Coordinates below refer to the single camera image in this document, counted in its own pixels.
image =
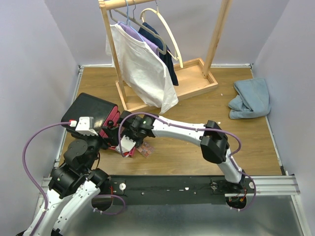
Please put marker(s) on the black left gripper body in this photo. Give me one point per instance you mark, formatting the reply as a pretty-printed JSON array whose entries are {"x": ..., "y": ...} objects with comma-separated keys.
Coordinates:
[{"x": 80, "y": 134}]

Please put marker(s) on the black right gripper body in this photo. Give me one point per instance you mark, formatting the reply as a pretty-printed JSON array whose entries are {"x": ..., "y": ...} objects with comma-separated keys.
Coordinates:
[{"x": 132, "y": 135}]

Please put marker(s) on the pink drawer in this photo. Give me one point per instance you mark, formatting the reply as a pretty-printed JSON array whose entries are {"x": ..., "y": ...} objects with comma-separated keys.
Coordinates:
[
  {"x": 111, "y": 121},
  {"x": 125, "y": 152}
]

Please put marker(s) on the pink palette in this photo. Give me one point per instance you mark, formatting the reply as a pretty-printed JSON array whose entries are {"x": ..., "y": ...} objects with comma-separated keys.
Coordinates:
[{"x": 145, "y": 149}]

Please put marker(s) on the black organizer box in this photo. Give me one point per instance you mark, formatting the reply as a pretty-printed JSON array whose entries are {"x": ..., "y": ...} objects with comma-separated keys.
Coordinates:
[{"x": 86, "y": 105}]

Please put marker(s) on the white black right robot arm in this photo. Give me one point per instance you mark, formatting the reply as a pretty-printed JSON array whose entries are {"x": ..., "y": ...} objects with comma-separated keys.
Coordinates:
[{"x": 217, "y": 145}]

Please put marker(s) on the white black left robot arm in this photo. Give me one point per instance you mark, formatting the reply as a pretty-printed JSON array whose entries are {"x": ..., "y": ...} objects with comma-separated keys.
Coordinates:
[{"x": 72, "y": 186}]

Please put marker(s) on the white t-shirt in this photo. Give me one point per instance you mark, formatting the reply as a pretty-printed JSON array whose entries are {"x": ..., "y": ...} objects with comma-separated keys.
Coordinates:
[{"x": 144, "y": 71}]

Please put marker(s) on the wooden clothes rack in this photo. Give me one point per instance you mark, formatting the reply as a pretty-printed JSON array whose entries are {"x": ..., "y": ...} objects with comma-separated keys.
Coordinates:
[{"x": 194, "y": 76}]

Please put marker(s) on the navy blue garment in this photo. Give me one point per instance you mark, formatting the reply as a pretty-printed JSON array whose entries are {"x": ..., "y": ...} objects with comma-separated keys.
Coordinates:
[{"x": 167, "y": 59}]

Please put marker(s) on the grey hanger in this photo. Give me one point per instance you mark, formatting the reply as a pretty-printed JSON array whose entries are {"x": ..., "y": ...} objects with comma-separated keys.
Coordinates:
[{"x": 136, "y": 25}]

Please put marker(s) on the lavender shirt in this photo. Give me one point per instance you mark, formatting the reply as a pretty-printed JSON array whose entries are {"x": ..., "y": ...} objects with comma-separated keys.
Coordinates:
[{"x": 133, "y": 33}]

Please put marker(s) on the light blue towel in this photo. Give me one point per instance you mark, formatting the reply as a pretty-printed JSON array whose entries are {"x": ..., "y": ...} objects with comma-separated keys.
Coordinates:
[{"x": 251, "y": 101}]

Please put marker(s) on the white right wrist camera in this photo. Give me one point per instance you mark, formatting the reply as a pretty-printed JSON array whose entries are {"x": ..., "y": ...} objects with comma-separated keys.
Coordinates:
[{"x": 127, "y": 143}]

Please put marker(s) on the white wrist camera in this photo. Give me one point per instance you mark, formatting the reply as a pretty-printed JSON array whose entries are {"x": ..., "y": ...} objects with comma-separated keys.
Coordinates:
[
  {"x": 84, "y": 126},
  {"x": 127, "y": 143}
]

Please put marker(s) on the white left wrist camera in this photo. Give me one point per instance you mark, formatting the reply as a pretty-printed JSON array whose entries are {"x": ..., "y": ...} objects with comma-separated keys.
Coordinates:
[{"x": 84, "y": 126}]

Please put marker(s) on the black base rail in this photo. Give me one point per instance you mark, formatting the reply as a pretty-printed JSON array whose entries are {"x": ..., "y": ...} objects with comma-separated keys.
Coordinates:
[{"x": 178, "y": 190}]

